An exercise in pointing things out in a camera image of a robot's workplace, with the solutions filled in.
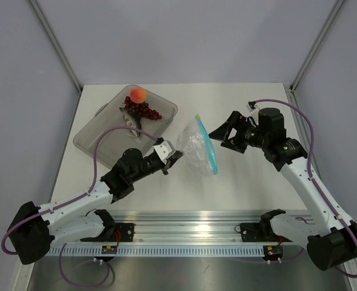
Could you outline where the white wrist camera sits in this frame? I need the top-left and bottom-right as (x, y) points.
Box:
(153, 141), (176, 164)
(247, 101), (260, 115)

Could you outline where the right side aluminium rail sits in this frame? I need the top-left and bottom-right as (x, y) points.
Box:
(284, 85), (357, 290)

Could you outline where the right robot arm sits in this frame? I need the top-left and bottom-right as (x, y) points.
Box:
(209, 108), (357, 270)

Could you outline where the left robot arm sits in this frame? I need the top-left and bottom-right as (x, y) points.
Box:
(6, 144), (183, 265)

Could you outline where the red grape bunch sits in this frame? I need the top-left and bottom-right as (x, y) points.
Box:
(124, 96), (162, 120)

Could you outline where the clear zip top bag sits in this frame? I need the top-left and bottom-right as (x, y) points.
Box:
(176, 115), (218, 176)

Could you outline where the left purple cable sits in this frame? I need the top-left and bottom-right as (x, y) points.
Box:
(1, 125), (164, 286)

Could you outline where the purple cable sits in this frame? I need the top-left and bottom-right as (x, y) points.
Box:
(1, 125), (164, 286)
(252, 98), (357, 278)

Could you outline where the white slotted cable duct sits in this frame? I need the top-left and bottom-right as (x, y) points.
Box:
(48, 244), (264, 258)

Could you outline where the left aluminium frame post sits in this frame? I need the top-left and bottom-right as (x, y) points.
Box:
(27, 0), (83, 95)

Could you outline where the aluminium frame post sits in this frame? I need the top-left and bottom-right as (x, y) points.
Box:
(27, 0), (83, 95)
(290, 0), (347, 93)

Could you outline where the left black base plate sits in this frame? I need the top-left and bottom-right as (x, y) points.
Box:
(106, 222), (135, 243)

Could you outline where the orange peach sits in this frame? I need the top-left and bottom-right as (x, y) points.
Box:
(130, 87), (148, 104)

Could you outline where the right aluminium frame post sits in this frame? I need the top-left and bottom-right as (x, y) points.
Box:
(290, 0), (347, 93)

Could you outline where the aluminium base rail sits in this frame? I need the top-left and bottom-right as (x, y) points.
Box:
(50, 210), (315, 243)

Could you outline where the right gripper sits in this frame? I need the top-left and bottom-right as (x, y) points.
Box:
(209, 111), (269, 154)

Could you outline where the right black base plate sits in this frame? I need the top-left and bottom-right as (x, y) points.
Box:
(234, 222), (279, 243)

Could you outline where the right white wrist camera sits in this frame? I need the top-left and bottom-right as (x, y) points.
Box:
(247, 101), (260, 115)

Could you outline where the clear plastic tray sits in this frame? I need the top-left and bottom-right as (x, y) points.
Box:
(73, 85), (178, 168)

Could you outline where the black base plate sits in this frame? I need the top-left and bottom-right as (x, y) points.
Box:
(234, 222), (279, 243)
(106, 222), (135, 243)

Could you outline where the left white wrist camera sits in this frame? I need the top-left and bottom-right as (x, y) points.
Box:
(153, 141), (176, 164)

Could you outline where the grey toy fish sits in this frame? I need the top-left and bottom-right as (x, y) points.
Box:
(119, 107), (142, 143)

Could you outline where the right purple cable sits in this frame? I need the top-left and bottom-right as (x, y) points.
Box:
(252, 98), (357, 278)

